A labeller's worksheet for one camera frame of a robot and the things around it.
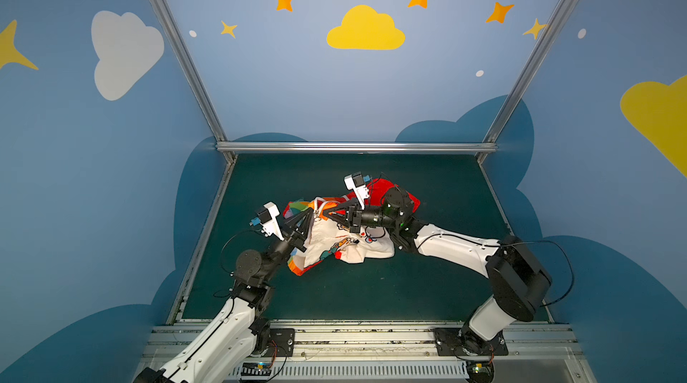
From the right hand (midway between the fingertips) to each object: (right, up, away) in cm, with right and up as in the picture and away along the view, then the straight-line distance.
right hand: (326, 212), depth 69 cm
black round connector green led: (+43, -45, +4) cm, 62 cm away
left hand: (-4, +1, -1) cm, 4 cm away
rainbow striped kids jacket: (+13, -11, +11) cm, 20 cm away
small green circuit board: (-20, -44, +4) cm, 48 cm away
